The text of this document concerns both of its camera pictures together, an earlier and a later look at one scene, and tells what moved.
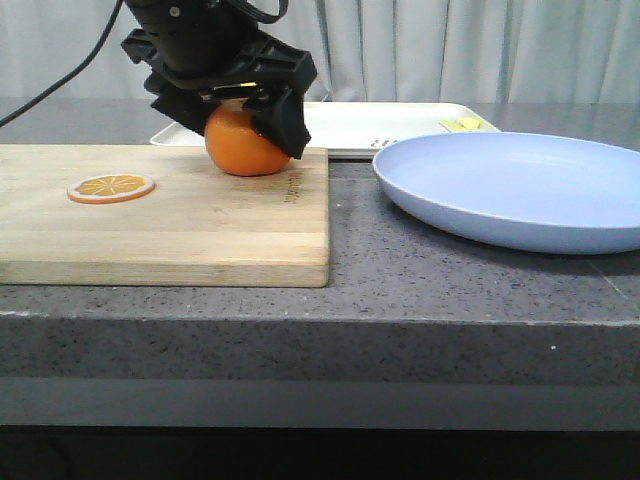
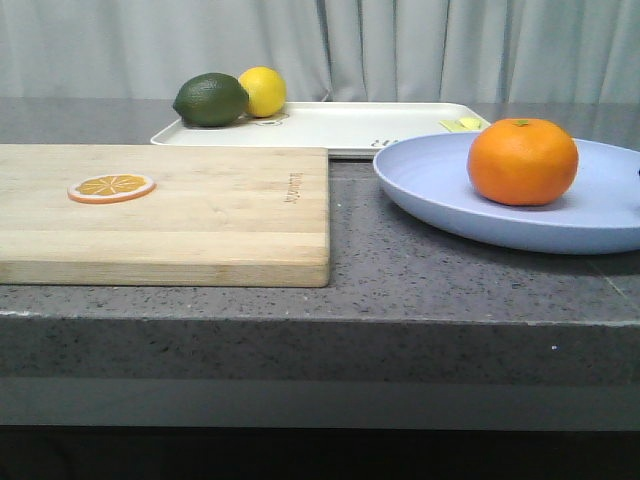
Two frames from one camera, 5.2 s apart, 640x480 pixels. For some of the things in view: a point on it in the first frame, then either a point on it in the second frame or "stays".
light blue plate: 523,191 stays
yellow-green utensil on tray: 461,124 stays
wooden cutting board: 160,215 stays
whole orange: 233,142 to 523,162
